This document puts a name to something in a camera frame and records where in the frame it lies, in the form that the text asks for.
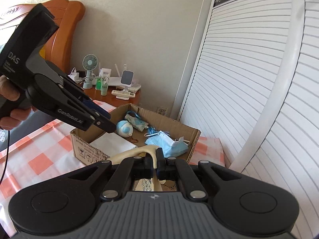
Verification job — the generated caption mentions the cardboard box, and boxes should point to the cardboard box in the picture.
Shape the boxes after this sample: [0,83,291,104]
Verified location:
[70,104,202,167]

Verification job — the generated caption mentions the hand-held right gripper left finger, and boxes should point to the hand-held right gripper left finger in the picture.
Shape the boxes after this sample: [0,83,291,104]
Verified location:
[67,152,156,201]

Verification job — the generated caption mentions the white louvered wardrobe door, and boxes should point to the white louvered wardrobe door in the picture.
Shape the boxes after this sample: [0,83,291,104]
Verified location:
[174,0,304,170]
[229,0,319,239]

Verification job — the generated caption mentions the small green desk fan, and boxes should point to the small green desk fan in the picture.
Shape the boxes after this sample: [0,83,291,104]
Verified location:
[82,54,99,89]

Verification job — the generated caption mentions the orange wooden headboard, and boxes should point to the orange wooden headboard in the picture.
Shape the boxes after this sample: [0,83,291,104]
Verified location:
[0,1,85,76]

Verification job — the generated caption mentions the white tube with green cap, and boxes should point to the white tube with green cap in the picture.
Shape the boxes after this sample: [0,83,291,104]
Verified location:
[100,67,111,95]

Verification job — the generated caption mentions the floral sachet pouch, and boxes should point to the floral sachet pouch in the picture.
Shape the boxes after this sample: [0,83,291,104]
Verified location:
[125,111,148,132]

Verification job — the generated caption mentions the yellow cloth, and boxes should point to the yellow cloth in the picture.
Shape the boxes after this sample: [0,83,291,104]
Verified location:
[110,144,165,192]

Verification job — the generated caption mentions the black cable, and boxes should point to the black cable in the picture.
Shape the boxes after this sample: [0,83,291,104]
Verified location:
[0,129,11,192]

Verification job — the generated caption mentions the person's left hand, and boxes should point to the person's left hand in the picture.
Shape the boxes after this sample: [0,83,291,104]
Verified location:
[0,76,38,130]

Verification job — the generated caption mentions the blue face mask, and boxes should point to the blue face mask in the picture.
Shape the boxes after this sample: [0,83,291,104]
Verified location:
[145,131,190,157]

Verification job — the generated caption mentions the orange checked tablecloth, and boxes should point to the orange checked tablecloth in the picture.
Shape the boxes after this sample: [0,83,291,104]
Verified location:
[0,100,225,200]

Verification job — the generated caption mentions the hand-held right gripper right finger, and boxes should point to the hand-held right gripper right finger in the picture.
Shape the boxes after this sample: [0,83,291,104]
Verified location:
[156,147,241,201]

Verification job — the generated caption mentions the blue round toy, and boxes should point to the blue round toy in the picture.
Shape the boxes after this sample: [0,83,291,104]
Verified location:
[117,120,134,138]

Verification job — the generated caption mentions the white cloth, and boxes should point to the white cloth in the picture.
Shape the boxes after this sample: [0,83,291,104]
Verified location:
[89,132,137,158]

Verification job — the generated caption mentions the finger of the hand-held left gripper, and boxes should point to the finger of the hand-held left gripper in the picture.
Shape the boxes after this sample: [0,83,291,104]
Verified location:
[47,97,117,133]
[60,74,111,120]

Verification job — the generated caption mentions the white stand with screen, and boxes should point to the white stand with screen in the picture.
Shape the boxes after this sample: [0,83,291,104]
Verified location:
[120,70,134,92]

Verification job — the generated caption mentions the wooden nightstand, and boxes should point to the wooden nightstand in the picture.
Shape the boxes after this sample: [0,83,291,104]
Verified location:
[82,80,141,111]

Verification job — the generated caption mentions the white remote control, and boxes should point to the white remote control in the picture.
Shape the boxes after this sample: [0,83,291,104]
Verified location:
[111,90,136,97]

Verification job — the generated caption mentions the white router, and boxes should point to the white router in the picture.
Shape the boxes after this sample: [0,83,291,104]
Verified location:
[110,63,141,92]

